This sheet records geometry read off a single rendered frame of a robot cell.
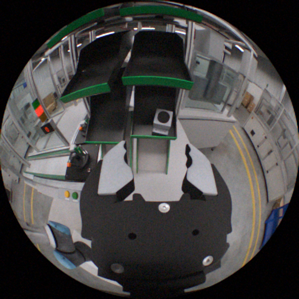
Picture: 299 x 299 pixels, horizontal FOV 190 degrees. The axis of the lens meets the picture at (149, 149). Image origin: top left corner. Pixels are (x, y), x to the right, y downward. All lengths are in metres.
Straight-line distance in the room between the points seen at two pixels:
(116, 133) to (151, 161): 0.22
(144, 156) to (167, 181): 0.23
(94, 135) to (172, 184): 0.47
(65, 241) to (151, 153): 0.58
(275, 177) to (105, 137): 3.87
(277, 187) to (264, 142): 1.54
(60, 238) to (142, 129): 0.55
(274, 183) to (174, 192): 3.57
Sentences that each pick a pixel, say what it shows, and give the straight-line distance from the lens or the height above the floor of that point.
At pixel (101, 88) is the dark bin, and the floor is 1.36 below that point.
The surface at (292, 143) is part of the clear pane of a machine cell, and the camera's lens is 3.64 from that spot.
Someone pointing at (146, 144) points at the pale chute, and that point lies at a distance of 0.42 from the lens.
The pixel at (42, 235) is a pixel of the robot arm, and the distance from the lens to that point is 0.48.
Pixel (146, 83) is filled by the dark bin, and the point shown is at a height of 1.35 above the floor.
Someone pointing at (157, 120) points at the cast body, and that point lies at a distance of 0.24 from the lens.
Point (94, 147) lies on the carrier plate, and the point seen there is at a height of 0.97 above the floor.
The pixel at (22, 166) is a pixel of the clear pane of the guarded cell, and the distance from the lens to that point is 1.77.
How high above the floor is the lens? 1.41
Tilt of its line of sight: 56 degrees down
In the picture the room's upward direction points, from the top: 2 degrees clockwise
